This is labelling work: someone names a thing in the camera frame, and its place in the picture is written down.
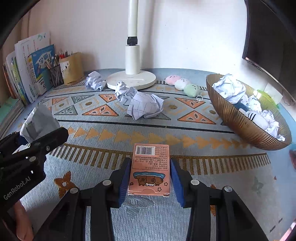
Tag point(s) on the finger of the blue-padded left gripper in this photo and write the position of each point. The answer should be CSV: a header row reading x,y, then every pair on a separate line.
x,y
42,146
10,143

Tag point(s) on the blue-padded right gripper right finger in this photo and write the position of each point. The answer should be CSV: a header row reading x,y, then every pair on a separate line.
x,y
234,221

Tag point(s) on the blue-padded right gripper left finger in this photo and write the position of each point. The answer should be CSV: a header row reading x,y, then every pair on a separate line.
x,y
68,219

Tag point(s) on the orange cartoon card box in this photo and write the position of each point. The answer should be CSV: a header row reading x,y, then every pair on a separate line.
x,y
150,171

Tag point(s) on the large grid paper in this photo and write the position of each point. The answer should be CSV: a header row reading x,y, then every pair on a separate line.
x,y
145,105

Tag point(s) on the papers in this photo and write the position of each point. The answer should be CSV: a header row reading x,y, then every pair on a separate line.
x,y
234,92

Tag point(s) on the white blue plush toy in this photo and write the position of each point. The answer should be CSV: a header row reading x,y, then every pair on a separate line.
x,y
254,116

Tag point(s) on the person's left hand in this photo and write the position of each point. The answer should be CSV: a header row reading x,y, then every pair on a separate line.
x,y
18,227

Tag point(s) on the stack of green books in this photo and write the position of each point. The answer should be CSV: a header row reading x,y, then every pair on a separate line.
x,y
10,111

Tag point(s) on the row of upright books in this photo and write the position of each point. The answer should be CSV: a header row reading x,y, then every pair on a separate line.
x,y
13,78

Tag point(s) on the black mesh pencil cup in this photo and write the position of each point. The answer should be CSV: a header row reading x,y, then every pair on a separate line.
x,y
56,74

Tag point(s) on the blue study book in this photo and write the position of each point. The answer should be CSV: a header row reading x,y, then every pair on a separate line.
x,y
40,63

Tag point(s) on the bamboo pen holder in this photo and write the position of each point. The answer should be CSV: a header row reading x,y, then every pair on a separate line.
x,y
71,68

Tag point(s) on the gold ribbed glass bowl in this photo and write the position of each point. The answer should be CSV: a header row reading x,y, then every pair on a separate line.
x,y
245,128

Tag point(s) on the white workbook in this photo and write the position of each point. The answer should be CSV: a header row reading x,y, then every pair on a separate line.
x,y
23,49

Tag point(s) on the white desk lamp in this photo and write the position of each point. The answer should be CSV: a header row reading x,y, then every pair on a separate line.
x,y
132,76

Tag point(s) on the patterned blue woven mat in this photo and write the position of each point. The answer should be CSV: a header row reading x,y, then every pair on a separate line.
x,y
102,135

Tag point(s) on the green tissue box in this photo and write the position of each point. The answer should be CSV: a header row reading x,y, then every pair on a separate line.
x,y
268,97

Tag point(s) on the white plush ball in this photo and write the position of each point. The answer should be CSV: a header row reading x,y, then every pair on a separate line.
x,y
180,84

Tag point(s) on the wall mounted black tv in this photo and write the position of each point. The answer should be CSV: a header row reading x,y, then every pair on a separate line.
x,y
270,40

